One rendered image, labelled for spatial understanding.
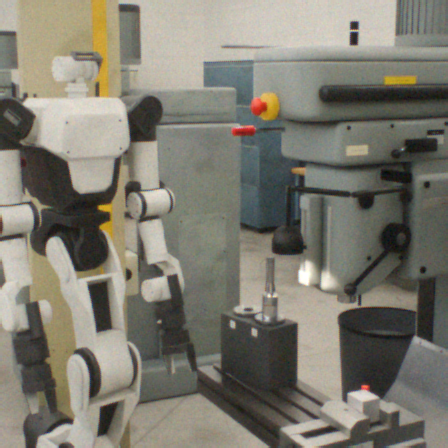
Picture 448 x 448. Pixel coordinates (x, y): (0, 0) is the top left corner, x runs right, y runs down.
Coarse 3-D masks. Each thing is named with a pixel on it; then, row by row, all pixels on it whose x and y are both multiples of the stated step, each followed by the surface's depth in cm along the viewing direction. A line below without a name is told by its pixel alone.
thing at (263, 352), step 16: (224, 320) 243; (240, 320) 237; (256, 320) 234; (272, 320) 232; (288, 320) 236; (224, 336) 244; (240, 336) 238; (256, 336) 232; (272, 336) 229; (288, 336) 233; (224, 352) 245; (240, 352) 239; (256, 352) 233; (272, 352) 230; (288, 352) 234; (224, 368) 246; (240, 368) 240; (256, 368) 234; (272, 368) 231; (288, 368) 235; (256, 384) 235; (272, 384) 231; (288, 384) 236
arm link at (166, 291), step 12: (168, 276) 235; (144, 288) 237; (156, 288) 234; (168, 288) 237; (180, 288) 236; (156, 300) 238; (168, 300) 237; (180, 300) 235; (156, 312) 237; (168, 312) 235
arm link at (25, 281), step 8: (8, 280) 211; (16, 280) 210; (24, 280) 211; (8, 288) 208; (16, 288) 209; (0, 296) 209; (8, 296) 207; (0, 304) 210; (8, 304) 207; (0, 312) 211; (8, 312) 207; (16, 312) 208; (8, 320) 207; (16, 320) 207; (8, 328) 208; (16, 328) 209
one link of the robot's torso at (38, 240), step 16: (48, 208) 233; (48, 224) 230; (64, 224) 222; (80, 224) 221; (96, 224) 225; (32, 240) 241; (48, 240) 234; (80, 240) 223; (96, 240) 225; (80, 256) 223; (96, 256) 226
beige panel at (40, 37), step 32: (32, 0) 317; (64, 0) 323; (96, 0) 329; (32, 32) 319; (64, 32) 325; (96, 32) 331; (32, 64) 321; (32, 96) 323; (64, 96) 329; (32, 256) 334; (32, 288) 337; (64, 320) 345; (64, 352) 348; (64, 384) 350
